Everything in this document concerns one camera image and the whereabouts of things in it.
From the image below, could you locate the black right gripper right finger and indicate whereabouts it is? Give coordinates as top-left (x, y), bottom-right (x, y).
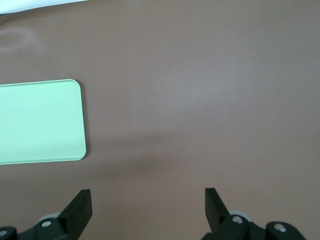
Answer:
top-left (199, 187), bottom-right (306, 240)

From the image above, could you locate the light green rectangular tray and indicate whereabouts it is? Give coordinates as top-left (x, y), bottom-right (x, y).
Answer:
top-left (0, 79), bottom-right (89, 166)

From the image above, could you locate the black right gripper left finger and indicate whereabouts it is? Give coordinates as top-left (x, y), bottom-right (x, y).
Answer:
top-left (0, 189), bottom-right (94, 240)

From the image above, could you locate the brown table mat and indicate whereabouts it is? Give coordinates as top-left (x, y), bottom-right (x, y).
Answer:
top-left (0, 0), bottom-right (320, 240)

